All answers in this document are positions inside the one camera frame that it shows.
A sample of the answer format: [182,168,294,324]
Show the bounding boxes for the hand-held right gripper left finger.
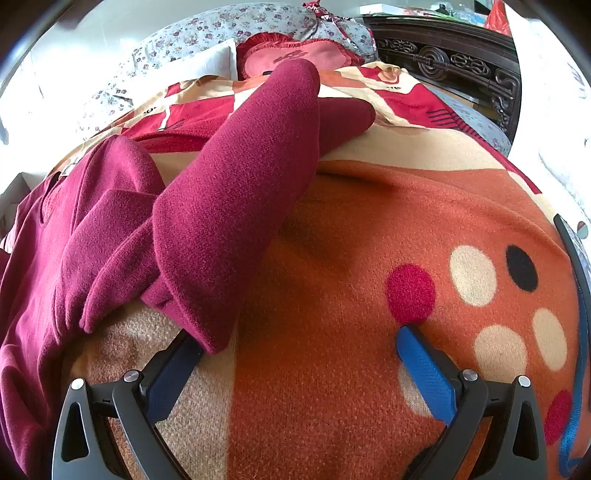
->
[52,330,204,480]

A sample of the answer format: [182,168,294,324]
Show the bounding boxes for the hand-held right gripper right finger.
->
[397,325,548,480]

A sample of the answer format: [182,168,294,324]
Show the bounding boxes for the maroon fleece garment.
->
[0,59,377,480]

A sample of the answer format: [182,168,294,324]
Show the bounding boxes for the orange printed blanket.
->
[0,62,591,480]

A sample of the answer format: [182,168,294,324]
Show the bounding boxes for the white box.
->
[0,171,49,243]

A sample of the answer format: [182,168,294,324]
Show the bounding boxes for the white lace cloth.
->
[505,0,591,227]

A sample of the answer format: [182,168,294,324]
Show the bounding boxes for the dark carved wooden headboard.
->
[362,16,522,145]

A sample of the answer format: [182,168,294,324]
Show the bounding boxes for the white pillow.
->
[151,39,238,95]

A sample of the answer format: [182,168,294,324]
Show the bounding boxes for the red cushion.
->
[236,34,366,80]

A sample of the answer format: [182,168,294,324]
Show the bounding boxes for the grey floral quilt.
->
[76,8,259,141]

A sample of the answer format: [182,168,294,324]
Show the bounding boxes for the floral pillow with red trim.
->
[238,0,378,65]

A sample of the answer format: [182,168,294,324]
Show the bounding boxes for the red plastic bag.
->
[482,0,514,38]

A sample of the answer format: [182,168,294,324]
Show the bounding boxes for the blue cable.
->
[553,213,591,472]

